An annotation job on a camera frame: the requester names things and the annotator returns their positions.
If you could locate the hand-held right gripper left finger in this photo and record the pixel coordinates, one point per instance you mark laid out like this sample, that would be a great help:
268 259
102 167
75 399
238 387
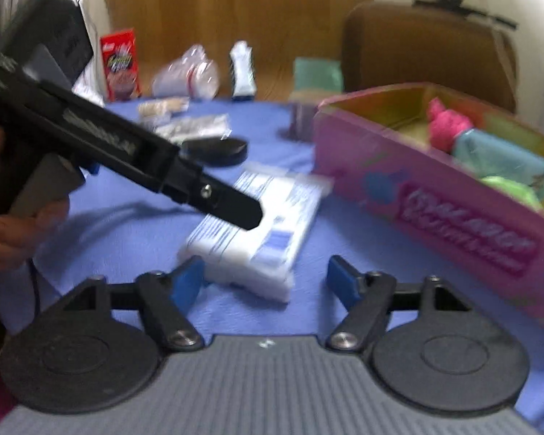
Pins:
188 281

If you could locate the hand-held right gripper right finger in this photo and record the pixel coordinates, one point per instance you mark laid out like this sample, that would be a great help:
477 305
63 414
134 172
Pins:
342 278

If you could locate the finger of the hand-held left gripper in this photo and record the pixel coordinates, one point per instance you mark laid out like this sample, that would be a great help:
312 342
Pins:
229 206

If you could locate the white tissue packet blue print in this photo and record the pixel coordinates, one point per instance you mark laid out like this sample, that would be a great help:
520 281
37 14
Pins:
272 244

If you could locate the pink tin box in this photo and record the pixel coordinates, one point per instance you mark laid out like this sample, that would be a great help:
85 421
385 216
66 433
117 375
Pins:
435 217

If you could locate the pink knitted soft item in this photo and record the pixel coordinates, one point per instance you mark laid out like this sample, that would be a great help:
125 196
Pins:
446 127

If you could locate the person's left hand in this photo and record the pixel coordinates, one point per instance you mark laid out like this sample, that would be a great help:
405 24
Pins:
13 240

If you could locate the black round lid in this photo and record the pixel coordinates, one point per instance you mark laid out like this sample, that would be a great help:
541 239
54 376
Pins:
215 150

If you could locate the blue tablecloth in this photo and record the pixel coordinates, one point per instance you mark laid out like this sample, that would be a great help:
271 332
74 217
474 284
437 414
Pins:
140 231

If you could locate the red snack packet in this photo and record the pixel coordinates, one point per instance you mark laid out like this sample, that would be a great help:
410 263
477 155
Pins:
121 65

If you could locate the beige small packet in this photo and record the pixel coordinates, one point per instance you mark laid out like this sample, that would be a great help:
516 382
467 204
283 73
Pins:
163 108

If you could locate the clear plastic packet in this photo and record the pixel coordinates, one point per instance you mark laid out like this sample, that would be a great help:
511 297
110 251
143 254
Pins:
195 127

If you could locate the foil lidded purple cup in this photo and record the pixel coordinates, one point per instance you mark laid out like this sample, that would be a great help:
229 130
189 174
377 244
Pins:
303 120

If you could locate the white tube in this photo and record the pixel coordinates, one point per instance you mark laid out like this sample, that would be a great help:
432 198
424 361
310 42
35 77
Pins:
242 70

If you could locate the green plastic cup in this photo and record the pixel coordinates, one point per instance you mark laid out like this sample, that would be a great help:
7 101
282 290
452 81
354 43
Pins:
317 75

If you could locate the light green cloth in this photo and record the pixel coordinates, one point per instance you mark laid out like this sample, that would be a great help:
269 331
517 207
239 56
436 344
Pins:
512 190

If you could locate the teal tissue packet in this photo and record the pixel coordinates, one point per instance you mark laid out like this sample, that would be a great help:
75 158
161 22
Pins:
498 158

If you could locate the brown chair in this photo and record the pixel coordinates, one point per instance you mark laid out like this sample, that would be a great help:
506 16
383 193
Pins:
426 50

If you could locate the black tape cross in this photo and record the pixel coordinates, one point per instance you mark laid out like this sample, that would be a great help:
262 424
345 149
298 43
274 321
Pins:
462 7

